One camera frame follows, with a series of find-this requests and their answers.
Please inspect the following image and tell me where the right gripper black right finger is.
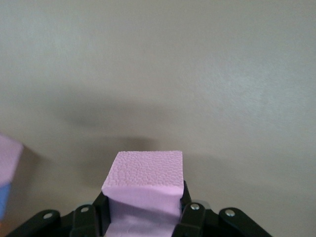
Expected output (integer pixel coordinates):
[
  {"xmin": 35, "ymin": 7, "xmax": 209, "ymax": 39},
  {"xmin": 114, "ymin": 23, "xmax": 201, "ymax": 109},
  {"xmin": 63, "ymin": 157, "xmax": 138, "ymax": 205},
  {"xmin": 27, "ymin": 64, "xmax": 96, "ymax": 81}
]
[{"xmin": 172, "ymin": 180, "xmax": 207, "ymax": 237}]

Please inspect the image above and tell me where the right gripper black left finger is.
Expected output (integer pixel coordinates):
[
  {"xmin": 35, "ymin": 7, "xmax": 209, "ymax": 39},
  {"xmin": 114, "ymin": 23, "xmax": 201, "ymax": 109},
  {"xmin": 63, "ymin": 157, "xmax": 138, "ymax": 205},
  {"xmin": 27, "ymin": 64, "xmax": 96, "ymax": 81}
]
[{"xmin": 70, "ymin": 191, "xmax": 111, "ymax": 237}]

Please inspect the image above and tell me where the pink foam cube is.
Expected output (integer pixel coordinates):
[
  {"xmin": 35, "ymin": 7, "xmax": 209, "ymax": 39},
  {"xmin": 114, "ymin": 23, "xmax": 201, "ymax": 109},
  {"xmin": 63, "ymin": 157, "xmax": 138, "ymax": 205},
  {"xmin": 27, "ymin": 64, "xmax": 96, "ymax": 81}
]
[
  {"xmin": 101, "ymin": 150, "xmax": 185, "ymax": 237},
  {"xmin": 0, "ymin": 133, "xmax": 25, "ymax": 185}
]

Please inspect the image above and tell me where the purple foam cube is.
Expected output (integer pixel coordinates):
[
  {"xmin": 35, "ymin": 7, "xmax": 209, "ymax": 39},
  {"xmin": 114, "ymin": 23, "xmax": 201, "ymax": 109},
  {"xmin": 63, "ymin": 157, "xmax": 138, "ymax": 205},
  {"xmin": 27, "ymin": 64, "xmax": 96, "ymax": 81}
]
[{"xmin": 0, "ymin": 181, "xmax": 12, "ymax": 220}]

